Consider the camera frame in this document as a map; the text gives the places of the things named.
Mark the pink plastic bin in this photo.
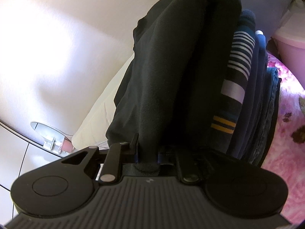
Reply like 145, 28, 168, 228
271, 24, 305, 77

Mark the silver wardrobe handle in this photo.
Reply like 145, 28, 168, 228
30, 121, 73, 154

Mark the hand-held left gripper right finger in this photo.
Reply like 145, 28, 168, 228
157, 150, 229, 184

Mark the dark long-sleeved sweater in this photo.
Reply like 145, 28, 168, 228
106, 0, 242, 172

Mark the stack of folded clothes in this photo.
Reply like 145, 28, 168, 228
211, 8, 283, 168

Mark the pink floral blanket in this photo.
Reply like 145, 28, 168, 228
259, 50, 305, 221

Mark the grey cushion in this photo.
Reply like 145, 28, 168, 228
224, 0, 294, 42

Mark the white wardrobe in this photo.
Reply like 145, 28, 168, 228
0, 118, 75, 220

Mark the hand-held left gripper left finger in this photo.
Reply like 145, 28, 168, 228
61, 134, 140, 185

